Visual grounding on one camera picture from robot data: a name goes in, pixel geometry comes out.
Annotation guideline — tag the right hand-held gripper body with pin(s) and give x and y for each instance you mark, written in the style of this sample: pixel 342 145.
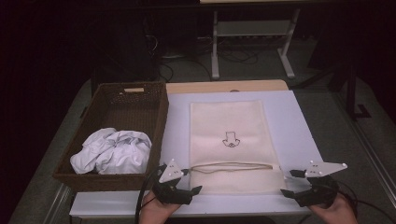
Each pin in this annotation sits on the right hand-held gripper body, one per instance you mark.
pixel 320 189

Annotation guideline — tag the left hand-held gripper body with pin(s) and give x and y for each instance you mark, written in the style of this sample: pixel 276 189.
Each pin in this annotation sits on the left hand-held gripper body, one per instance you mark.
pixel 171 172

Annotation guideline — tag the white garment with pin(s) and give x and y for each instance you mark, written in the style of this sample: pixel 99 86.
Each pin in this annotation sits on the white garment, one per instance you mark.
pixel 118 152

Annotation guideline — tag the brown wicker basket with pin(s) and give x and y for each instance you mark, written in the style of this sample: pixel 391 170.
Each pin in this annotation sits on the brown wicker basket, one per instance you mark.
pixel 124 109

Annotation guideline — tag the person's right hand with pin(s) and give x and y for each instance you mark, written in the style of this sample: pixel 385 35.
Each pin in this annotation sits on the person's right hand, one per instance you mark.
pixel 337 214

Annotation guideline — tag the person's left hand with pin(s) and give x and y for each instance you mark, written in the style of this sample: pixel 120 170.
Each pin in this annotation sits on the person's left hand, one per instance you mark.
pixel 152 213

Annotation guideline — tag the dark metal stand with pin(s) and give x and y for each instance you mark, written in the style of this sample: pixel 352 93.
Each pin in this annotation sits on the dark metal stand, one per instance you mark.
pixel 351 93

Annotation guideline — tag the metal floor rail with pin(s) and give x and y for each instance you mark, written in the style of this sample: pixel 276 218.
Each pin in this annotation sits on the metal floor rail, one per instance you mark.
pixel 367 146
pixel 57 202

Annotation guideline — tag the white metal desk frame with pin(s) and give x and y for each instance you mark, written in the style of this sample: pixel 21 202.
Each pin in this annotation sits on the white metal desk frame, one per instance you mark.
pixel 214 56

